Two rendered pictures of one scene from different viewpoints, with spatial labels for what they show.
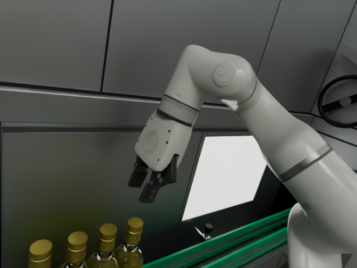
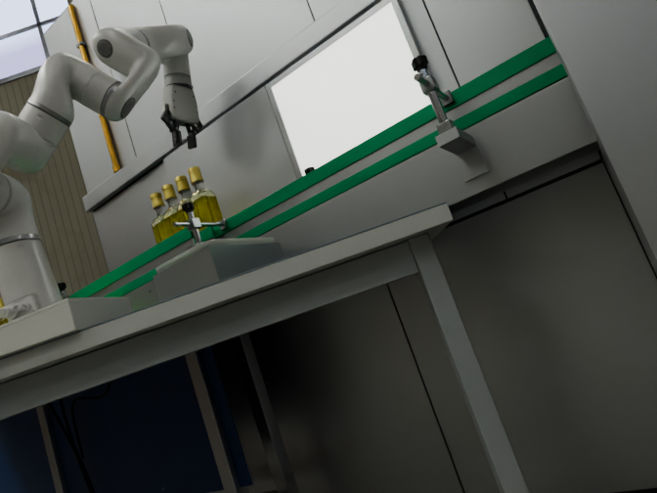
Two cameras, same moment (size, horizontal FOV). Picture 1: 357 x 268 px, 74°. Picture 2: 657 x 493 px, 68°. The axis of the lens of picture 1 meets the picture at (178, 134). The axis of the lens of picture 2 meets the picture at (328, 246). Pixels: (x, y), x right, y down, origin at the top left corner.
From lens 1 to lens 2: 158 cm
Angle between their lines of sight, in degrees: 74
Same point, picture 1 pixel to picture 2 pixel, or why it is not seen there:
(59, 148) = (182, 156)
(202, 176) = (296, 125)
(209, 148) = (284, 94)
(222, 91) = not seen: hidden behind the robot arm
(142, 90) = (214, 95)
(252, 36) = not seen: outside the picture
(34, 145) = (173, 159)
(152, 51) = (207, 68)
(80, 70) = not seen: hidden behind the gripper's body
